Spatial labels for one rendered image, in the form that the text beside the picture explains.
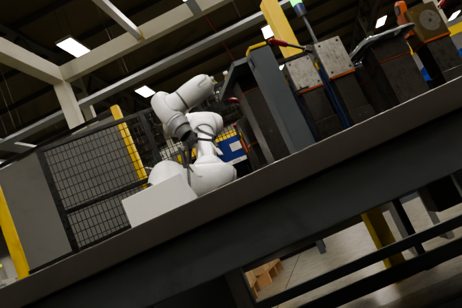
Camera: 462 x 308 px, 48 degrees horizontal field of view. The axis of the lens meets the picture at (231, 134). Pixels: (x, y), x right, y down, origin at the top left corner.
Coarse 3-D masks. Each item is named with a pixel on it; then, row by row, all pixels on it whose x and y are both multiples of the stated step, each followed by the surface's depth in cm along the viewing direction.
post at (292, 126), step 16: (256, 64) 166; (272, 64) 167; (256, 80) 171; (272, 80) 165; (272, 96) 164; (288, 96) 165; (272, 112) 168; (288, 112) 163; (288, 128) 162; (304, 128) 163; (288, 144) 165; (304, 144) 161
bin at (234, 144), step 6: (228, 138) 299; (234, 138) 299; (222, 144) 298; (228, 144) 298; (234, 144) 298; (240, 144) 299; (222, 150) 297; (228, 150) 297; (234, 150) 298; (240, 150) 298; (222, 156) 296; (228, 156) 297; (234, 156) 297; (240, 156) 297
